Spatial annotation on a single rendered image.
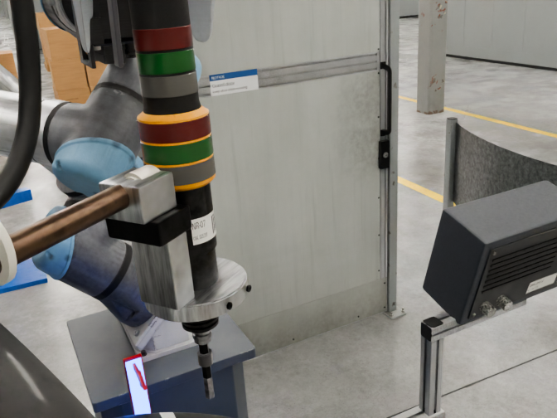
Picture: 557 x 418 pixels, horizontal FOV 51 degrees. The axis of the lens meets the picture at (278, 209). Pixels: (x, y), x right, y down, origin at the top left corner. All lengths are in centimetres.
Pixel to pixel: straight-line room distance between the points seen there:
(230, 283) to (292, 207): 219
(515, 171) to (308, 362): 122
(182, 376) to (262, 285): 157
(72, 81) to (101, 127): 723
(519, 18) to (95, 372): 998
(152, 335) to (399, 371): 176
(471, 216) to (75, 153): 69
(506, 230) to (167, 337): 64
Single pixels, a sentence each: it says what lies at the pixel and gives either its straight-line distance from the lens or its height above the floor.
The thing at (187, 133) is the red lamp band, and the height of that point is 157.
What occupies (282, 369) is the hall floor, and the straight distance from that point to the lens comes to 276.
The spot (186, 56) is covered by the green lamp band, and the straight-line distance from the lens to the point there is 35.
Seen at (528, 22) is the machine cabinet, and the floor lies 70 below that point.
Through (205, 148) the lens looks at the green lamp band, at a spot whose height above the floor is 156.
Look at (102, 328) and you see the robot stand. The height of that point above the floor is 100.
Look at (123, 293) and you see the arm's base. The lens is 111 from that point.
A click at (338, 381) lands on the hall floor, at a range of 268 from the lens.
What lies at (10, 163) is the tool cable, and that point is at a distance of 28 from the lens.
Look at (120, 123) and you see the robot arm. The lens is 65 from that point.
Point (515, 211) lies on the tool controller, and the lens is 112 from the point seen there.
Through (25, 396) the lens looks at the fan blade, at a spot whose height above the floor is 139.
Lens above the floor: 165
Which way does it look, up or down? 22 degrees down
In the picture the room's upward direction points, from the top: 4 degrees counter-clockwise
